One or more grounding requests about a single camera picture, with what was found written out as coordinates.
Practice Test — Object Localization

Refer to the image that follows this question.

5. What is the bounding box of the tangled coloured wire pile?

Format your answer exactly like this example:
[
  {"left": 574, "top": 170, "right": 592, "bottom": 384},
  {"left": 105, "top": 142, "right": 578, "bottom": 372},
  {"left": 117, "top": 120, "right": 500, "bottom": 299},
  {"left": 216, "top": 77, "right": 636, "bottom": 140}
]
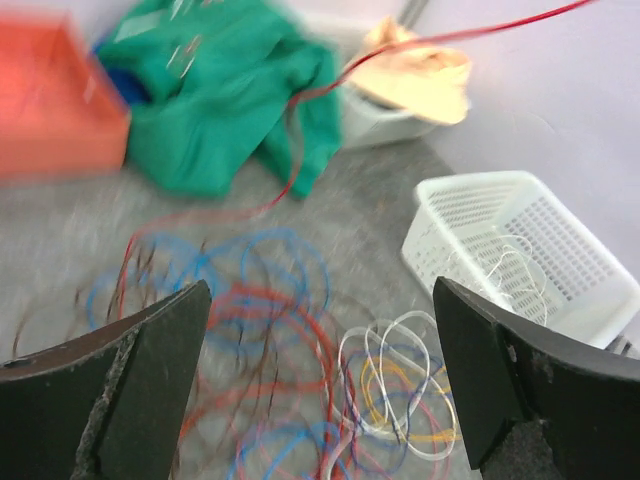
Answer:
[{"left": 12, "top": 227, "right": 461, "bottom": 480}]

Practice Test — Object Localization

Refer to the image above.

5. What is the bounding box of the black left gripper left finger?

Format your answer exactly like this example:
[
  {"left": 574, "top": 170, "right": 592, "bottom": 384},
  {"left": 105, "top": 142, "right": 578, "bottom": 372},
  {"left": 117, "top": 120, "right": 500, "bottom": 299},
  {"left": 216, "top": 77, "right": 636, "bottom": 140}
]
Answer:
[{"left": 1, "top": 280, "right": 211, "bottom": 479}]

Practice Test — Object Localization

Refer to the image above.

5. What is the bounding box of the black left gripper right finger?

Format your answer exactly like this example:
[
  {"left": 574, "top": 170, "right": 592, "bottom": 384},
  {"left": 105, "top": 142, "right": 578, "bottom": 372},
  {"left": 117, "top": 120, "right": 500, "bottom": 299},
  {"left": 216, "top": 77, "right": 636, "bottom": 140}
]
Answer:
[{"left": 433, "top": 277, "right": 639, "bottom": 479}]

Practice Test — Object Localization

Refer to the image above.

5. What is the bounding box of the orange plastic tray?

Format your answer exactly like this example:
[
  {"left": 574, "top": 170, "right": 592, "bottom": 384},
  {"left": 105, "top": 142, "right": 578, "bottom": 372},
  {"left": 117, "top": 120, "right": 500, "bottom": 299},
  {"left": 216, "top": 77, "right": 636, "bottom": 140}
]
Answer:
[{"left": 1, "top": 9, "right": 130, "bottom": 180}]

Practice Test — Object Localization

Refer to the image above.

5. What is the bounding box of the large white perforated basket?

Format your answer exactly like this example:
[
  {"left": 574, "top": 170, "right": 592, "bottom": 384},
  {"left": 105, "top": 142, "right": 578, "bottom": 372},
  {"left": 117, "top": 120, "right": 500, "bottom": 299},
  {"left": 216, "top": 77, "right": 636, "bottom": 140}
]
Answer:
[{"left": 401, "top": 171, "right": 639, "bottom": 349}]

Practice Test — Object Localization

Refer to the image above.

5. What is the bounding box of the small white perforated basket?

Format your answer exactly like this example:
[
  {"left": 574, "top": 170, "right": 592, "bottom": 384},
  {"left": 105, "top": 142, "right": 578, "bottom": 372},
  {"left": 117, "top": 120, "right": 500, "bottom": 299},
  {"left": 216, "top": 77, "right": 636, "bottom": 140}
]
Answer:
[{"left": 303, "top": 14, "right": 436, "bottom": 149}]

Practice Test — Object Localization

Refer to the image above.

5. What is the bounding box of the white wire in basket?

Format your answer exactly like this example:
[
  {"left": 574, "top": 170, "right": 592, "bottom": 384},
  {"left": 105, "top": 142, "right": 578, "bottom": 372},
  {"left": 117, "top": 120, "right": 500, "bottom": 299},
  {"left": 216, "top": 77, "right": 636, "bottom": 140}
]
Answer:
[{"left": 449, "top": 234, "right": 551, "bottom": 311}]

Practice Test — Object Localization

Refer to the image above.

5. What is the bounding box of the beige bucket hat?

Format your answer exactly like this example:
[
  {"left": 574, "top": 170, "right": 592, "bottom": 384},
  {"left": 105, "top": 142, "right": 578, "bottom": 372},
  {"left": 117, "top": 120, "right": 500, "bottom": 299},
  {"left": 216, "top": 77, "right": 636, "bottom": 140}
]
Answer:
[{"left": 347, "top": 45, "right": 471, "bottom": 125}]

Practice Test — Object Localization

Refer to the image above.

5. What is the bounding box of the green jacket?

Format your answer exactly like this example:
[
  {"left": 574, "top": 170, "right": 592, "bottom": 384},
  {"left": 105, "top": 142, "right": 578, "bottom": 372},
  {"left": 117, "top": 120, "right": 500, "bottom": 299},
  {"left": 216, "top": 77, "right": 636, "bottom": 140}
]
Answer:
[{"left": 98, "top": 1, "right": 337, "bottom": 196}]

